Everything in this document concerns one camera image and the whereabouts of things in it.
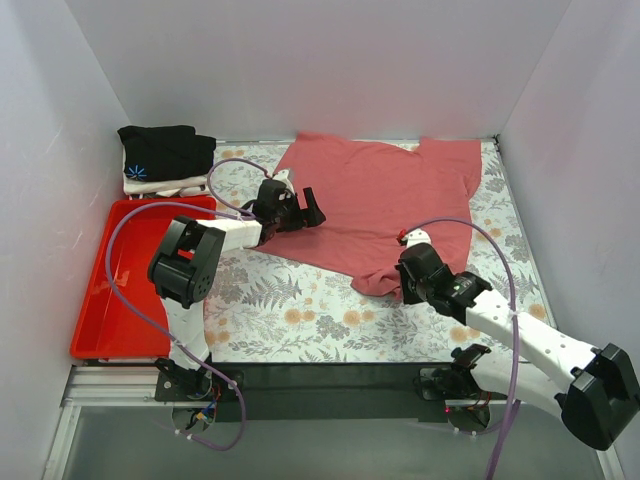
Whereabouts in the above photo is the pink t-shirt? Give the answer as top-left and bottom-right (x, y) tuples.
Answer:
(260, 132), (482, 296)

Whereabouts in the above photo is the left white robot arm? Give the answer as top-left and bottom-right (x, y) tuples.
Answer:
(148, 177), (326, 400)

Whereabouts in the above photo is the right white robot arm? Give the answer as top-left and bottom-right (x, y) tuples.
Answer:
(396, 241), (639, 451)

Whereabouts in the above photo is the white folded t-shirt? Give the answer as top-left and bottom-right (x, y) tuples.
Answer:
(123, 176), (206, 198)

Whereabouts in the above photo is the floral patterned table mat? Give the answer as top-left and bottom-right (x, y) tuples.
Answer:
(204, 140), (555, 362)

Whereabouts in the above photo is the black folded t-shirt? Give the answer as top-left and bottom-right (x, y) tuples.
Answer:
(117, 125), (217, 183)

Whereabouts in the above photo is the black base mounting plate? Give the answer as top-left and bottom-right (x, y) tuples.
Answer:
(154, 362), (511, 421)

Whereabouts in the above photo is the red plastic tray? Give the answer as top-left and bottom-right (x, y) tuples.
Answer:
(70, 196), (216, 360)

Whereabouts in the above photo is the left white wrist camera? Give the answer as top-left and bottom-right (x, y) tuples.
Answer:
(271, 169), (294, 191)

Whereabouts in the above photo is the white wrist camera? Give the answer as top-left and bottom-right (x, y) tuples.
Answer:
(396, 228), (432, 249)
(271, 169), (294, 191)

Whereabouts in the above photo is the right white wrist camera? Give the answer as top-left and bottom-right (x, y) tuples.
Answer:
(396, 228), (432, 249)

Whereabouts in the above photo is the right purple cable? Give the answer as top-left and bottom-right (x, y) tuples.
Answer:
(407, 217), (524, 480)

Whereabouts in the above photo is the aluminium frame rail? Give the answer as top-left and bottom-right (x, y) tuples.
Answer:
(42, 364), (166, 480)

